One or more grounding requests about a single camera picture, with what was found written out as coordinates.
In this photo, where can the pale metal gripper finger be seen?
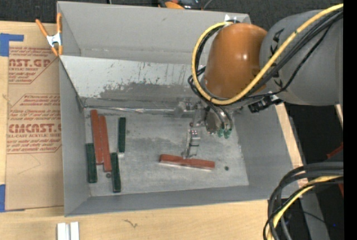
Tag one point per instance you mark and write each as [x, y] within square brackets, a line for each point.
[193, 144]
[185, 109]

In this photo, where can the red-brown flat block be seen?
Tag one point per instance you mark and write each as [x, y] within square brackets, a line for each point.
[189, 162]
[95, 135]
[105, 144]

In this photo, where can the grey metal bin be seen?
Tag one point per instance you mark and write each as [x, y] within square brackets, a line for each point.
[167, 133]

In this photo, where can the dark green flat block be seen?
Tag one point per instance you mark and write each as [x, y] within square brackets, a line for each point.
[121, 134]
[116, 173]
[91, 163]

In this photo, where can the brown cardboard board red print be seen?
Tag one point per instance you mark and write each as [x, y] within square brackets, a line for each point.
[30, 110]

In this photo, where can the black cylinder on white bracket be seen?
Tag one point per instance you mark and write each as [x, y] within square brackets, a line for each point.
[260, 105]

